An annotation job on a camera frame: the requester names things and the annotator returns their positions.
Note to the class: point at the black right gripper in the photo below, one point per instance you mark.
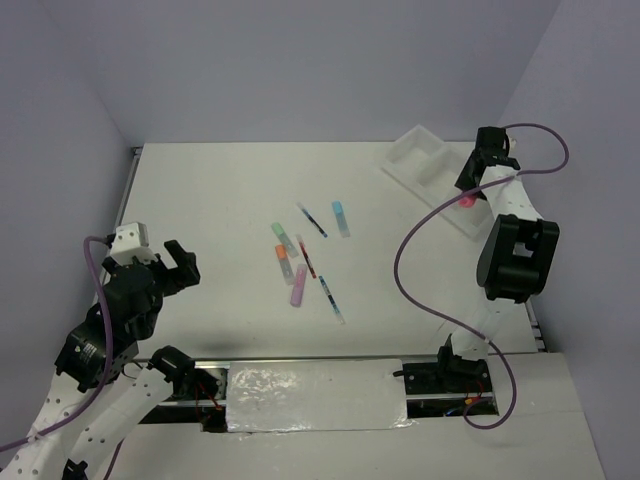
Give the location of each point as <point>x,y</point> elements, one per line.
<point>465,180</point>

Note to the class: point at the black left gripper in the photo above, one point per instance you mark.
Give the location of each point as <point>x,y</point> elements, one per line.
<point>188,271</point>

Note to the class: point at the green highlighter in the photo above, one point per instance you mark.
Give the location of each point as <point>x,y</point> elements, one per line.
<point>281,234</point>

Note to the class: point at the blue highlighter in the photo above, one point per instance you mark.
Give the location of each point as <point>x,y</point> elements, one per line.
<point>339,214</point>

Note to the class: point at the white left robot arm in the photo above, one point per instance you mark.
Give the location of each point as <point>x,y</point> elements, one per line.
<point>76,429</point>

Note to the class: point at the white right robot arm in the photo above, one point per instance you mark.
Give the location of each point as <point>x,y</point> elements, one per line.
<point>515,261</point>

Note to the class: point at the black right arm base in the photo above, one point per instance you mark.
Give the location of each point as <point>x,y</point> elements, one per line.
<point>446,386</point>

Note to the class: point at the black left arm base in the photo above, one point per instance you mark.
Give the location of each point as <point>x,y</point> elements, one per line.
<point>198,394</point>

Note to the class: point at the white three-compartment tray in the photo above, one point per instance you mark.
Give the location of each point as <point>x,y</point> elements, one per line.
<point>428,167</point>

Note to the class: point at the orange highlighter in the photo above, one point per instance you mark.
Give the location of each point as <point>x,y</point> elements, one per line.
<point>285,265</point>

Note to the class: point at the purple highlighter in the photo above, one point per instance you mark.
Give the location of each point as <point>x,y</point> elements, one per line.
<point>299,285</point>

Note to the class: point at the red pen refill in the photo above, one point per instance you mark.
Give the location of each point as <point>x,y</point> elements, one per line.
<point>306,256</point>

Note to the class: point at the dark blue pen refill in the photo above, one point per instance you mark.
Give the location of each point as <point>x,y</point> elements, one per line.
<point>312,220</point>

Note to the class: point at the light blue pen refill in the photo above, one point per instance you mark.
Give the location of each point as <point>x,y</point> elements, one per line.
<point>331,300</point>

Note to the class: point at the silver tape sheet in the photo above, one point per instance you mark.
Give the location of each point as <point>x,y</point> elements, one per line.
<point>336,395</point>

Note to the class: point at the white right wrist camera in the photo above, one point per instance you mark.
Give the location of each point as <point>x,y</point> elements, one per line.
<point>509,141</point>

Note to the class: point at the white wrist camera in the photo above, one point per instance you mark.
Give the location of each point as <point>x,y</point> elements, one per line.
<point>131,244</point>
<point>509,141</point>

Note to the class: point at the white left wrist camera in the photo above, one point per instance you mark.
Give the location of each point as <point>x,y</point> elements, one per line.
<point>131,244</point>

